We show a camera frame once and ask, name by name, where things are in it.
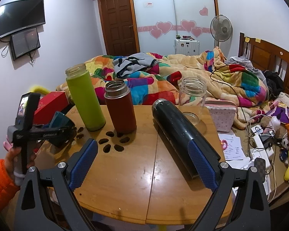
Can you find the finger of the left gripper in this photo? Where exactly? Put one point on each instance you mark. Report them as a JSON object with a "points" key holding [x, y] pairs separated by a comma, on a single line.
{"points": [[60, 120], [61, 141]]}

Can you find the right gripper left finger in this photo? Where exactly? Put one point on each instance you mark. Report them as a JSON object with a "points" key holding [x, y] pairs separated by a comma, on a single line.
{"points": [[34, 210]]}

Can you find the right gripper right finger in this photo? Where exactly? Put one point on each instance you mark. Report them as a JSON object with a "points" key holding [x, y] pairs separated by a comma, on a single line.
{"points": [[250, 210]]}

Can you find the left hand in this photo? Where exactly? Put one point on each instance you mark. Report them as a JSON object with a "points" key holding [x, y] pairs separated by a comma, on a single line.
{"points": [[15, 165]]}

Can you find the red box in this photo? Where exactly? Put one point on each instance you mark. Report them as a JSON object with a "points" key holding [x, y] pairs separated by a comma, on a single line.
{"points": [[48, 105]]}

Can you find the orange jacket left sleeve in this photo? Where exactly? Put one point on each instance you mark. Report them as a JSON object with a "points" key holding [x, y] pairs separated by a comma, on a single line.
{"points": [[8, 188]]}

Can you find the green glass bottle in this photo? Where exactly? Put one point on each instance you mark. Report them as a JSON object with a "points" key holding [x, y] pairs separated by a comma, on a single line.
{"points": [[84, 97]]}

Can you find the white paper sheet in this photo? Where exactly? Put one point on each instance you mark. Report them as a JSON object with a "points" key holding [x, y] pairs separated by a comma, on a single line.
{"points": [[231, 146]]}

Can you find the white power strip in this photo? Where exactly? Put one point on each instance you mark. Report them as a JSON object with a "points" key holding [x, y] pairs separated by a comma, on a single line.
{"points": [[263, 146]]}

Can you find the red thermos bottle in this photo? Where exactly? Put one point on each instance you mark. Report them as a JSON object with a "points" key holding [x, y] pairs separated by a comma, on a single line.
{"points": [[120, 106]]}

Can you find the grey black garment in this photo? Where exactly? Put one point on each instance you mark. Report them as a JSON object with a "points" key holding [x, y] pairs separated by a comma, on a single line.
{"points": [[124, 66]]}

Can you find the pink polka dot box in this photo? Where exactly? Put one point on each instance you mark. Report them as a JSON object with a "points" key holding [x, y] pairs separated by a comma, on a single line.
{"points": [[222, 112]]}

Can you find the black thermos bottle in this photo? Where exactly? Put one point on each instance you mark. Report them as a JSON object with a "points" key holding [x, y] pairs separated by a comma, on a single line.
{"points": [[179, 132]]}

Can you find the brown wooden door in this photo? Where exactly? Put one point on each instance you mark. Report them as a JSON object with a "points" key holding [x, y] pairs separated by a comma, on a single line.
{"points": [[117, 27]]}

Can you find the black clothing pile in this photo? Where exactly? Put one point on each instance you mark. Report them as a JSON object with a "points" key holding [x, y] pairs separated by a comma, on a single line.
{"points": [[274, 84]]}

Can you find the clear glass jar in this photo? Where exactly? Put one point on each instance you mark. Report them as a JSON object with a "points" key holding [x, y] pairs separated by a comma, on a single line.
{"points": [[193, 92]]}

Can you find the white suitcase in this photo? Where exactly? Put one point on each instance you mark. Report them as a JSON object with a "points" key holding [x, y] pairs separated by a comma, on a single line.
{"points": [[187, 47]]}

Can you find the white heart sticker wardrobe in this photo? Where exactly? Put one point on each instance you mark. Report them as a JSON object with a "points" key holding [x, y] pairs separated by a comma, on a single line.
{"points": [[159, 22]]}

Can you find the wooden bed headboard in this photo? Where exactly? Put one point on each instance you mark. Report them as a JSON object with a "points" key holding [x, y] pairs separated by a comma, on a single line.
{"points": [[266, 56]]}

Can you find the standing electric fan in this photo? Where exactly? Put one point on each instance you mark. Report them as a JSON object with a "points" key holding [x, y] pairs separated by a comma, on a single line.
{"points": [[221, 29]]}

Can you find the small wall monitor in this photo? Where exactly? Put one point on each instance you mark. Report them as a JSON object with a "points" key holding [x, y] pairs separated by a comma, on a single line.
{"points": [[24, 42]]}

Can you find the wall mounted television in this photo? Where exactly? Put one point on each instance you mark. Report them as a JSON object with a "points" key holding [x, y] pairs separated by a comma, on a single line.
{"points": [[19, 15]]}

